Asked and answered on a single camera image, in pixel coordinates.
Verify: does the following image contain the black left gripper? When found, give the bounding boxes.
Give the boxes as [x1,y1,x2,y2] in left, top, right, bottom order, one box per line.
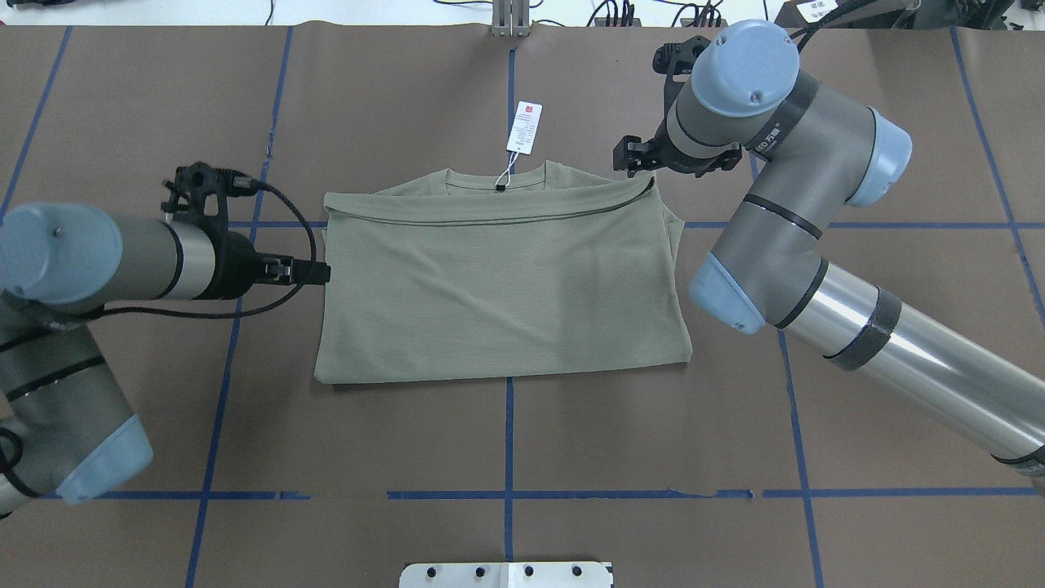
[161,163,331,299]

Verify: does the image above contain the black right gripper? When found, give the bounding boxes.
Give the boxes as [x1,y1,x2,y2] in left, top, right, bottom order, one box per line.
[613,36,742,178]

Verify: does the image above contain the sage green long-sleeve shirt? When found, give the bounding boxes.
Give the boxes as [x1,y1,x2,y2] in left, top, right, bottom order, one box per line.
[314,161,693,385]

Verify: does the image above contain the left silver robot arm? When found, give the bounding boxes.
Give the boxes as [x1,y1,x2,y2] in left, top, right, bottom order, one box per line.
[1,163,331,517]

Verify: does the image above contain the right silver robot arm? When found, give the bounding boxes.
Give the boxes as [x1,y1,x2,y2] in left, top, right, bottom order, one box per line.
[613,20,1044,492]

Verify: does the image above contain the white shirt price tag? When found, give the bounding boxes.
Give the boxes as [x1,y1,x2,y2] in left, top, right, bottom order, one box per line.
[506,100,544,155]

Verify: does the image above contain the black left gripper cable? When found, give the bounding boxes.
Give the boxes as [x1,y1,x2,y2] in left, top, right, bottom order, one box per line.
[82,177,319,321]

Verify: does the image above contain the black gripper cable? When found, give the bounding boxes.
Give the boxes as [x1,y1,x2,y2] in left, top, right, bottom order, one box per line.
[82,177,319,321]
[796,0,907,50]

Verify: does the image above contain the aluminium frame post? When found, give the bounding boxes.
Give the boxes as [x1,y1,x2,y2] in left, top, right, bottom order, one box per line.
[491,0,532,38]

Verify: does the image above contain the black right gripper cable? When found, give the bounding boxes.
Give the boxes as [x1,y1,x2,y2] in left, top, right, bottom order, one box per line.
[796,0,907,50]

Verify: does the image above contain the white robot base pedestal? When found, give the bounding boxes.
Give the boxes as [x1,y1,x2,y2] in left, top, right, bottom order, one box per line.
[398,561,616,587]

